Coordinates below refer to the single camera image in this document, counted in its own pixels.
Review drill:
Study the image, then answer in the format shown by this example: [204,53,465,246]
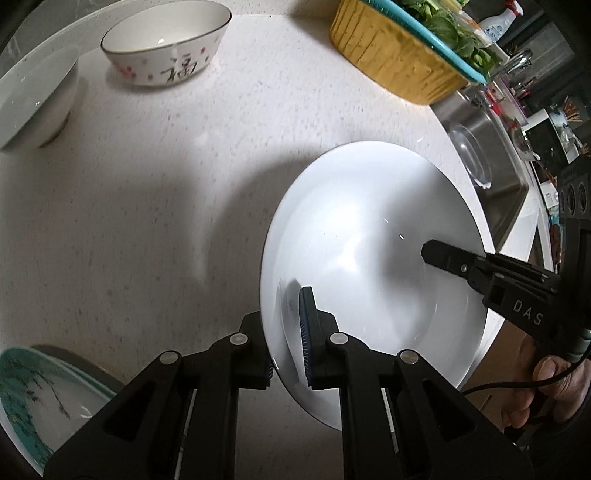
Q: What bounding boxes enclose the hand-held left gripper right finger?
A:
[298,286,519,480]

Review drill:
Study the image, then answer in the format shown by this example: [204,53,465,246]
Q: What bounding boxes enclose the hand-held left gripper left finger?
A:
[44,311,274,480]

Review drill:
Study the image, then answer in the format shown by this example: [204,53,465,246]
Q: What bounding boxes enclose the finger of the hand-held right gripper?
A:
[421,239,561,291]

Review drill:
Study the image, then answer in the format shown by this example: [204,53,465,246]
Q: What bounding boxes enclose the large white bowl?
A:
[259,141,497,430]

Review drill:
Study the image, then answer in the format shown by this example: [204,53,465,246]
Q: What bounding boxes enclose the teal floral deep plate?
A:
[0,346,118,469]

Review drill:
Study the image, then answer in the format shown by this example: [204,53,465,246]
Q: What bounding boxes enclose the floral patterned bowl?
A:
[100,1,232,88]

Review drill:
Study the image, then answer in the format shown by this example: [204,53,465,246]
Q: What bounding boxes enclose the small white bowl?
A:
[0,46,80,151]

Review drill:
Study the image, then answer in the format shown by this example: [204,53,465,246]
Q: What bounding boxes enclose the person's right hand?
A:
[502,354,591,431]

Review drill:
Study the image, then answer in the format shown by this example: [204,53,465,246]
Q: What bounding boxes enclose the steel sink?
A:
[431,85,529,250]

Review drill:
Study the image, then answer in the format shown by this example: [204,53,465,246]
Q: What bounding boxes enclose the clear glass bowl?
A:
[449,122,492,190]

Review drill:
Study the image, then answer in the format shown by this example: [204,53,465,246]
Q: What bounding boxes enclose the white microwave oven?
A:
[524,108,583,163]

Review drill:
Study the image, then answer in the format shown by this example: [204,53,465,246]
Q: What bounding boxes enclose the red mat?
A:
[480,85,505,121]

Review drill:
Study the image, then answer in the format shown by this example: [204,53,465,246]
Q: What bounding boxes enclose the chopstick holder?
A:
[549,96,587,126]

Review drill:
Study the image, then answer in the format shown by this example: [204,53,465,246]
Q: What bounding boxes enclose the steel faucet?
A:
[489,48,532,80]

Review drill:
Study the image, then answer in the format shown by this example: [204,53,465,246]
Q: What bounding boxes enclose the yellow basin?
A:
[329,0,469,106]

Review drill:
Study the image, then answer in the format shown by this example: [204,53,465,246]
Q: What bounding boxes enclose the green leafy vegetables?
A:
[399,0,504,72]

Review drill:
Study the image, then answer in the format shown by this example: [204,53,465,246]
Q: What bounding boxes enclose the white spray bottle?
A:
[478,0,525,44]

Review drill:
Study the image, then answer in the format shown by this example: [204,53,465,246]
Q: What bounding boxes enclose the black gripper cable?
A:
[462,329,591,430]

